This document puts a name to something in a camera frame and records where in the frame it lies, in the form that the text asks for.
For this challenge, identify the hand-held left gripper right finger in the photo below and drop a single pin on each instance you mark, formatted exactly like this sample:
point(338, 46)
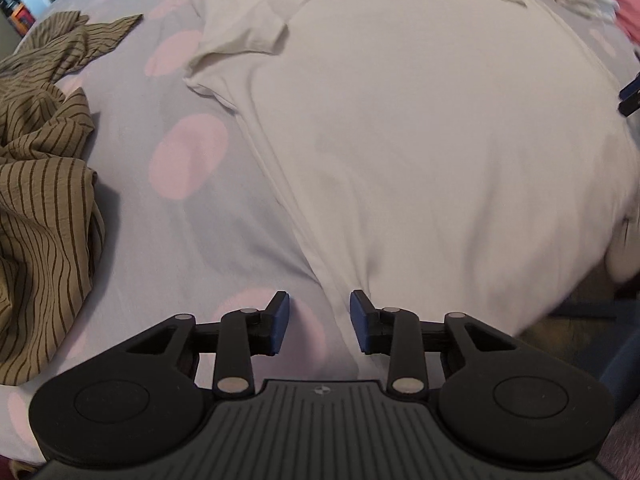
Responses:
point(359, 325)

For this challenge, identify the bed with pink dotted sheet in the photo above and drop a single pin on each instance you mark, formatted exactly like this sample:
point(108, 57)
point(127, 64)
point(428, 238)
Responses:
point(150, 235)

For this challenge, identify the white shirt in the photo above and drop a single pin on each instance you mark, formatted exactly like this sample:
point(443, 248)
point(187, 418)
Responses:
point(425, 135)

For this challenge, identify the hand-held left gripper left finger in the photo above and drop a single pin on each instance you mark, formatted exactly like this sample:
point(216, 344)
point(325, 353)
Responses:
point(280, 325)

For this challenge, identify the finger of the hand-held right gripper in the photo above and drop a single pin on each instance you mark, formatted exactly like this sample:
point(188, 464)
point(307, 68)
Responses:
point(631, 92)

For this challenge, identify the red hallway furniture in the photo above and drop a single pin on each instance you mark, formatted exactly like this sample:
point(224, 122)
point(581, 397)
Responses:
point(22, 20)

